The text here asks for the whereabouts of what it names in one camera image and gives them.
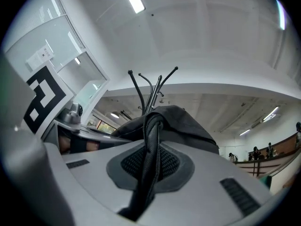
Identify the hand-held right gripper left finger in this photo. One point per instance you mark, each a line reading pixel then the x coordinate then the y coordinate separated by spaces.
pixel 94 187

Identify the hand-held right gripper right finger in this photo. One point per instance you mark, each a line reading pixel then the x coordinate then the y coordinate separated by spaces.
pixel 202 196

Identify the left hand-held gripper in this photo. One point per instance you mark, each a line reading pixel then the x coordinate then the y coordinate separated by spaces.
pixel 44 95

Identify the black metal coat rack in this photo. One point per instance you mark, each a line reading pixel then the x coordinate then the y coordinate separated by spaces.
pixel 154 95

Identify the person's left hand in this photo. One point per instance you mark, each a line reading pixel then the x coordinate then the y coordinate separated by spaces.
pixel 78 142

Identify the white paper notice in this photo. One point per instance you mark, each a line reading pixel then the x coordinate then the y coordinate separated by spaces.
pixel 38 57

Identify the round ceiling lamp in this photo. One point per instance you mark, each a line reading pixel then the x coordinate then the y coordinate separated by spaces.
pixel 114 114

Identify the glass partition with white frame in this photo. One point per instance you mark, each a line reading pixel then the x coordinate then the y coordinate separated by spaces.
pixel 77 79

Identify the wooden counter rail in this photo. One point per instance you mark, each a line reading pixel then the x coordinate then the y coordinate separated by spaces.
pixel 279 147

